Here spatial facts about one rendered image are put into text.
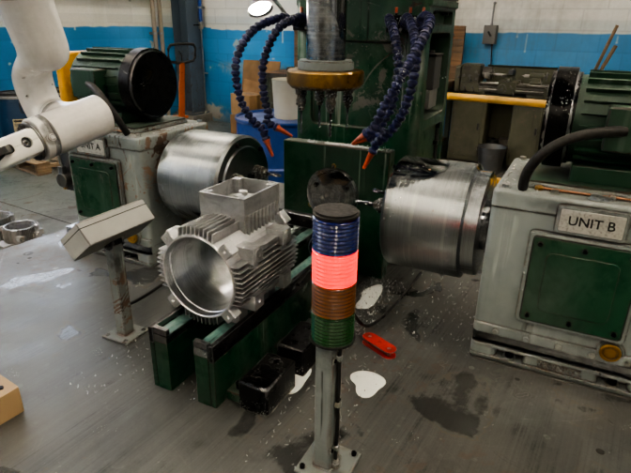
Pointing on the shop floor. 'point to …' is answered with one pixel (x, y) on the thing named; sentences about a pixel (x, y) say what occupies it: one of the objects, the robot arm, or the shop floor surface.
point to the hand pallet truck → (181, 77)
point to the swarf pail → (491, 156)
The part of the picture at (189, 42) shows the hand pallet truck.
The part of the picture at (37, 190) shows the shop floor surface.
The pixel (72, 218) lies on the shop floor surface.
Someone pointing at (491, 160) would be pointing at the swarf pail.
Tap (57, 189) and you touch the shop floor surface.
